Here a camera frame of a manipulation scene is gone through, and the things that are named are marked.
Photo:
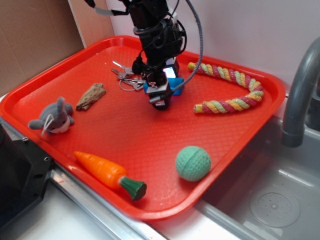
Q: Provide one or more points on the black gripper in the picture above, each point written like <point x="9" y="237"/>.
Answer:
<point x="161" y="44"/>

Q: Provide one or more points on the blue rectangular block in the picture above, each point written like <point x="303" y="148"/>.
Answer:
<point x="173" y="82"/>

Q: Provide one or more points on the orange plastic toy carrot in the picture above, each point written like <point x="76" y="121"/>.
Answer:
<point x="111" y="174"/>

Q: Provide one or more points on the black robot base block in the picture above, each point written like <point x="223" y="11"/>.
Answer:
<point x="25" y="169"/>

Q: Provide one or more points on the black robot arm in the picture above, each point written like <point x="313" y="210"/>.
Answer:
<point x="143" y="13"/>

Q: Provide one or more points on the silver key bunch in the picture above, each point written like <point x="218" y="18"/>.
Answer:
<point x="128" y="81"/>

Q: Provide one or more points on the brown wood bark piece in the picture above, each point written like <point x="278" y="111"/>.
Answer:
<point x="92" y="95"/>

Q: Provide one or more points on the red plastic tray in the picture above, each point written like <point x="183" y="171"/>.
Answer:
<point x="124" y="128"/>

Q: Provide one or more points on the green textured ball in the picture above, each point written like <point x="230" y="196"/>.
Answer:
<point x="193" y="163"/>

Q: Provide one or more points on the grey plush mouse toy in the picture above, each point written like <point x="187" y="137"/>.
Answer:
<point x="56" y="118"/>

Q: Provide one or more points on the brown cardboard panel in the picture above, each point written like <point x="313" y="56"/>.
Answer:
<point x="37" y="34"/>

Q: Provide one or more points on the grey curved faucet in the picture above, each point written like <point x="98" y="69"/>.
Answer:
<point x="303" y="103"/>

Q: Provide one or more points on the grey plastic sink basin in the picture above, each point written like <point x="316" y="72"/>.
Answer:
<point x="269" y="191"/>

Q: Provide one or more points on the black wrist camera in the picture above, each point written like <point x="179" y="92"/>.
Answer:
<point x="160" y="97"/>

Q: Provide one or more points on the multicolour twisted rope toy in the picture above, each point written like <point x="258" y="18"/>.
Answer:
<point x="236" y="91"/>

